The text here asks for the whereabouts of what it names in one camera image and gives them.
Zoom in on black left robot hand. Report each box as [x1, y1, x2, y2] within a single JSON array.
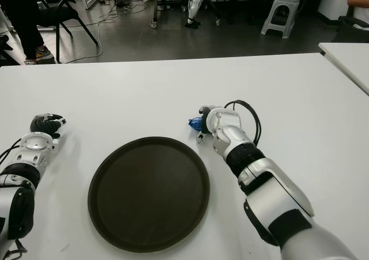
[[30, 113, 67, 140]]

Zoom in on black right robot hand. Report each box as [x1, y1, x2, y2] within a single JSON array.
[[195, 105, 216, 144]]

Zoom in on blue Oreo packet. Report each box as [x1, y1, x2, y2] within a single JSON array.
[[187, 116, 204, 132]]

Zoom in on round dark brown tray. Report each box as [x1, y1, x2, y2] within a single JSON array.
[[87, 136, 211, 246]]

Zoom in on person in black trousers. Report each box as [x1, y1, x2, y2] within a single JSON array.
[[0, 0, 56, 66]]

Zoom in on black folding chair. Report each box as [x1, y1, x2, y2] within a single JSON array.
[[30, 0, 99, 64]]

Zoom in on white humanoid robot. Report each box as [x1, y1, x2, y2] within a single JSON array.
[[184, 0, 207, 29]]

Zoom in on grey plastic stool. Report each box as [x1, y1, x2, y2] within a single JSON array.
[[261, 0, 300, 39]]

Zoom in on white side table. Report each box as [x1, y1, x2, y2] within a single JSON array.
[[318, 42, 369, 96]]

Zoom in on black office chair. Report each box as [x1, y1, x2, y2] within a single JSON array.
[[331, 5, 369, 43]]

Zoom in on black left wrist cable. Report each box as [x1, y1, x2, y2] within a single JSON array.
[[0, 140, 23, 160]]

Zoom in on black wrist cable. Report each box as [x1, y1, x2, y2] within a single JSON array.
[[0, 140, 23, 160], [224, 99, 262, 145]]

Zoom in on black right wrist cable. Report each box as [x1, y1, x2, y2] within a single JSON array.
[[224, 99, 262, 145]]

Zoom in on white floor cable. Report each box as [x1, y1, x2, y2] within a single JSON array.
[[65, 10, 122, 63]]

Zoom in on black wheeled stand frame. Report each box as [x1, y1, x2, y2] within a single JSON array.
[[149, 0, 223, 29]]

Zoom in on black left elbow cable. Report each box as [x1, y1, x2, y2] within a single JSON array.
[[0, 239, 27, 260]]

